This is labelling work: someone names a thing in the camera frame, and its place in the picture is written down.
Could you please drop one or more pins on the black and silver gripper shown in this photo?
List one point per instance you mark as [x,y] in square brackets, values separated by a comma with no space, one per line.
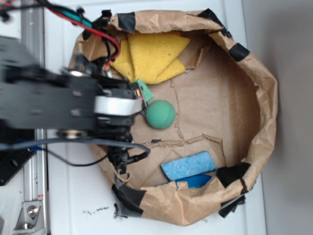
[117,104]

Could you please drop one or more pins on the green rectangular block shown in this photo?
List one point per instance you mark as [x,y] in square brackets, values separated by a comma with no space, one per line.
[148,95]

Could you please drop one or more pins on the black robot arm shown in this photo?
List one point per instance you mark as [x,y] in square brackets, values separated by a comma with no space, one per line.
[76,102]

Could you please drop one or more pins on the green dimpled foam ball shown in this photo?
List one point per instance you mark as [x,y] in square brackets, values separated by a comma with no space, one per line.
[160,114]

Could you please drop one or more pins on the yellow folded cloth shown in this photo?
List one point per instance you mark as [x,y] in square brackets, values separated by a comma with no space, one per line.
[152,58]

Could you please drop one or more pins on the brown paper bag bin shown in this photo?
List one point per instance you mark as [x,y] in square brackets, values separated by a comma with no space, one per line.
[226,105]

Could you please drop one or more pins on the light blue sponge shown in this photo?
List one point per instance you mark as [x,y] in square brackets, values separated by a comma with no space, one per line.
[188,166]

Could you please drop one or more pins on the dark blue plastic object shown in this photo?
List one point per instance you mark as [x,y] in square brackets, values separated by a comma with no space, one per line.
[197,181]

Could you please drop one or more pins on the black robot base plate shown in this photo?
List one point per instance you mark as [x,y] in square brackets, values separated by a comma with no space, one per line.
[12,161]

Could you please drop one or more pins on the aluminium extrusion rail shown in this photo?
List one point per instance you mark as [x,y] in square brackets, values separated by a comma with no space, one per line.
[35,173]

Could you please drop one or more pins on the metal corner bracket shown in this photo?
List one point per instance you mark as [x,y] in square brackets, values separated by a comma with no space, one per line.
[31,219]

